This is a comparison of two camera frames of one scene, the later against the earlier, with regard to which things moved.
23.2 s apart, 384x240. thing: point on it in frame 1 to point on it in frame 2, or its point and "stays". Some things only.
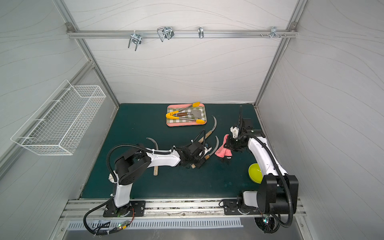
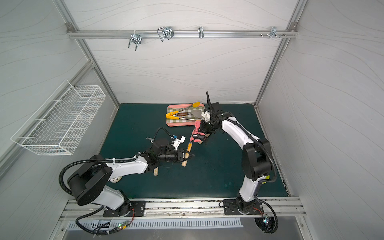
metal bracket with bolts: [273, 32] stays
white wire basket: [56, 126] stays
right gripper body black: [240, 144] to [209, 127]
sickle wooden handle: [200, 141] stays
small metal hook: [201, 34] stays
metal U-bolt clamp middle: [165, 32] stays
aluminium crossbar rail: [81, 34] stays
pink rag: [222, 152] to [196, 136]
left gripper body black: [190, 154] to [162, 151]
